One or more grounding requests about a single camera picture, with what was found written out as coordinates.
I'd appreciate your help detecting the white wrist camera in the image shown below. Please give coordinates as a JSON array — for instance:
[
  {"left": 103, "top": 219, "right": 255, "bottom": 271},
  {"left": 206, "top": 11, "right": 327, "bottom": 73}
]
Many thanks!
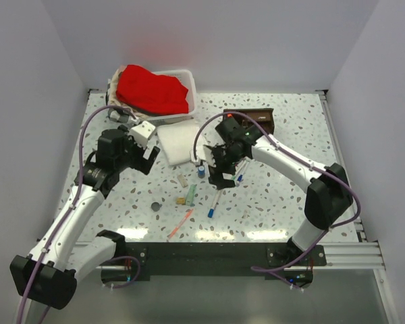
[
  {"left": 190, "top": 146, "right": 211, "bottom": 167},
  {"left": 129, "top": 121, "right": 156, "bottom": 149}
]

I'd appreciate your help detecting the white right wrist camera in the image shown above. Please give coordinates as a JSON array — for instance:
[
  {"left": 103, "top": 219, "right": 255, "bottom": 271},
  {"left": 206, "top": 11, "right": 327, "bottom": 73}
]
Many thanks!
[{"left": 190, "top": 146, "right": 211, "bottom": 167}]

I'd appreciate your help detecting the green transparent clip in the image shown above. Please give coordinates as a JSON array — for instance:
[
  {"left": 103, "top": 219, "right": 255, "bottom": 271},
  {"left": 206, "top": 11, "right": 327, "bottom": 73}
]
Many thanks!
[{"left": 185, "top": 184, "right": 196, "bottom": 206}]

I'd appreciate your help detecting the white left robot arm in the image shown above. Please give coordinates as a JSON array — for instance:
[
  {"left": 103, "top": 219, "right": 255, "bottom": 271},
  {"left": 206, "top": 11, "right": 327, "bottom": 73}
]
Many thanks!
[{"left": 10, "top": 121, "right": 160, "bottom": 310}]

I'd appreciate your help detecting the folded white towel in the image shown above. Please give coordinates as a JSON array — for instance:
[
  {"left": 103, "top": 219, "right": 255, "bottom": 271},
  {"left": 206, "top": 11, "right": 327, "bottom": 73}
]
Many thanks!
[{"left": 157, "top": 119, "right": 200, "bottom": 166}]

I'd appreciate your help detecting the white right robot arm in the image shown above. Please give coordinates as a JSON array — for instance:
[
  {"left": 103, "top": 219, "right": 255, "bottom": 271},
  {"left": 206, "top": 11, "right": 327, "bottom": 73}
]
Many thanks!
[{"left": 191, "top": 111, "right": 359, "bottom": 269}]

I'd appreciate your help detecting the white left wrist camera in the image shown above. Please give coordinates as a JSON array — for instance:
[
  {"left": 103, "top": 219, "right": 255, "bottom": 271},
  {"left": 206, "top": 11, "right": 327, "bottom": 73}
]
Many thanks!
[{"left": 129, "top": 121, "right": 156, "bottom": 149}]

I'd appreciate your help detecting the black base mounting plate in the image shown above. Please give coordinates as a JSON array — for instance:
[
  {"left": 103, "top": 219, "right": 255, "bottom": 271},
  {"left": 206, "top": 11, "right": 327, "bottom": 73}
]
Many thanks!
[{"left": 86, "top": 241, "right": 325, "bottom": 282}]

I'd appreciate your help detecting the blue cylindrical stamp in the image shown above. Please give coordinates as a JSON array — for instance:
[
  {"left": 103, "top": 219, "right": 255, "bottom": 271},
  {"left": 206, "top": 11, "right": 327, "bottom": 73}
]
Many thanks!
[{"left": 197, "top": 165, "right": 205, "bottom": 178}]

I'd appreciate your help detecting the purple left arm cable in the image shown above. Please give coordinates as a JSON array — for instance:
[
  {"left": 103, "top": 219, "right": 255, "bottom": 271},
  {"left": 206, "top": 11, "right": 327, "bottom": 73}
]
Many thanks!
[{"left": 17, "top": 105, "right": 142, "bottom": 324}]

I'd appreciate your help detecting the beige eraser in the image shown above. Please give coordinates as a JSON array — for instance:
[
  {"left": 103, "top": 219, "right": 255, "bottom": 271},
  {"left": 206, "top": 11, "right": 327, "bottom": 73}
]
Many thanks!
[{"left": 178, "top": 174, "right": 188, "bottom": 188}]

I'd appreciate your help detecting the plaid black white cloth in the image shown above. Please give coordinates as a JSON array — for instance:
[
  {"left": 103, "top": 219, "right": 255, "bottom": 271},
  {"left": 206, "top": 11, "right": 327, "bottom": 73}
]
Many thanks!
[{"left": 107, "top": 106, "right": 132, "bottom": 124}]

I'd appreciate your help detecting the dark round disc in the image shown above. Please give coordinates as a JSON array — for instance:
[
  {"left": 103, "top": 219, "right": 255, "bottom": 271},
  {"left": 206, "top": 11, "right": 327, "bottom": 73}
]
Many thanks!
[{"left": 151, "top": 202, "right": 162, "bottom": 212}]

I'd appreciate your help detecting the blue capped white marker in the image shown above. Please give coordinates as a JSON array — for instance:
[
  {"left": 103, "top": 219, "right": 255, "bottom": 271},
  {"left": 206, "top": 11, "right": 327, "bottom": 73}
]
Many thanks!
[{"left": 208, "top": 190, "right": 222, "bottom": 218}]

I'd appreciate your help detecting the orange pink pen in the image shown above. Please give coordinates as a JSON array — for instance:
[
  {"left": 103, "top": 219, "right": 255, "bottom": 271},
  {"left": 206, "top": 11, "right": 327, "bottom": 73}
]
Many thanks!
[{"left": 167, "top": 209, "right": 194, "bottom": 240}]

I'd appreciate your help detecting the red cloth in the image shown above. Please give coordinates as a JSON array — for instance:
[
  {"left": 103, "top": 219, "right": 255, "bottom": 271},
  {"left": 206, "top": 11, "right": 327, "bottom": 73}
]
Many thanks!
[{"left": 119, "top": 65, "right": 189, "bottom": 115}]

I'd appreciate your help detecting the white plastic basket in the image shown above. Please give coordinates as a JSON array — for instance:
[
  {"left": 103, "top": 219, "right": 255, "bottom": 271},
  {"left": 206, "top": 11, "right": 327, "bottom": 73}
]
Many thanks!
[{"left": 145, "top": 69, "right": 196, "bottom": 125}]

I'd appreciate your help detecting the brown wooden desk organizer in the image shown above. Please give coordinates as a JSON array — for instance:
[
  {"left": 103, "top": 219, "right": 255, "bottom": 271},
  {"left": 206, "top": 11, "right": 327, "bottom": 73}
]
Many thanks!
[{"left": 223, "top": 108, "right": 275, "bottom": 134}]

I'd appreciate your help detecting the blue capped thin pen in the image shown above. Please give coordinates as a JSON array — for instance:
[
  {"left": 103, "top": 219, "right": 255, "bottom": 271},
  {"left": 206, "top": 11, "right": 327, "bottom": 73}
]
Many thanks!
[{"left": 236, "top": 161, "right": 250, "bottom": 186}]

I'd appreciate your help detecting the beige cloth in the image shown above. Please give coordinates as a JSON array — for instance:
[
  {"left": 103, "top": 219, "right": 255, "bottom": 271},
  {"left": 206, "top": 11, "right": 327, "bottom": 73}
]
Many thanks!
[{"left": 105, "top": 65, "right": 149, "bottom": 124}]

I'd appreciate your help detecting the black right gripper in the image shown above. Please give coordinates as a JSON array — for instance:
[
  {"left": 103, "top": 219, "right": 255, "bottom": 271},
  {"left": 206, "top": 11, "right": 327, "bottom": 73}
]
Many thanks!
[{"left": 207, "top": 146, "right": 245, "bottom": 191}]

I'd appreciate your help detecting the green capped white marker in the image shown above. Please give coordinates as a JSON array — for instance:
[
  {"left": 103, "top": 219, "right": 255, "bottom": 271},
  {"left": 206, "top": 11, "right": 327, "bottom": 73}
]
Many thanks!
[{"left": 232, "top": 161, "right": 247, "bottom": 181}]

